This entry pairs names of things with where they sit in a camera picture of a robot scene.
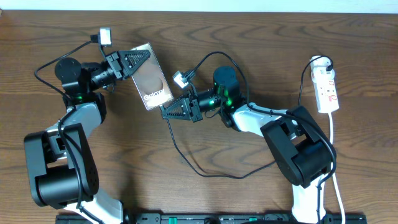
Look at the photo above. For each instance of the white power strip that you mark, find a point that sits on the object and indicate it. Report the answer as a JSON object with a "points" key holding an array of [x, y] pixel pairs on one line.
{"points": [[325, 90]]}

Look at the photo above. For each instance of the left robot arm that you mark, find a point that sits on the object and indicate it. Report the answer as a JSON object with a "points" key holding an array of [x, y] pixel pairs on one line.
{"points": [[61, 169]]}

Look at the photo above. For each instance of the white USB charger adapter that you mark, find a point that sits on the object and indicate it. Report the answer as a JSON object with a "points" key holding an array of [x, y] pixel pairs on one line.
{"points": [[323, 65]]}

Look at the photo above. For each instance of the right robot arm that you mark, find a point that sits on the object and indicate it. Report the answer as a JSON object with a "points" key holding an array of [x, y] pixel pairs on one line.
{"points": [[302, 152]]}

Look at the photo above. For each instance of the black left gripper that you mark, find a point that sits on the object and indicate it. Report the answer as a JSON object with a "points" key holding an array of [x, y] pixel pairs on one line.
{"points": [[114, 63]]}

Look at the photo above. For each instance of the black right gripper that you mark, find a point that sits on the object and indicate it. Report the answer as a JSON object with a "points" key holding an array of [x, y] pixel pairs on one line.
{"points": [[188, 113]]}

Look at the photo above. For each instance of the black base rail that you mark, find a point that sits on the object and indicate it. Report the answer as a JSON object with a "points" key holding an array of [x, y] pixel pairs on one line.
{"points": [[156, 218]]}

